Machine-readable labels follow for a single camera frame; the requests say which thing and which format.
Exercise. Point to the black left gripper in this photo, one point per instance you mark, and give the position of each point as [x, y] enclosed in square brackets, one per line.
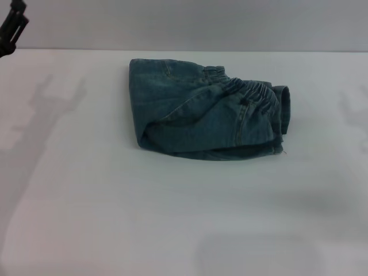
[5, 46]

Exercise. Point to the blue denim shorts basketball print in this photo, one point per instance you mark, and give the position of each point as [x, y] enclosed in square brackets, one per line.
[207, 112]

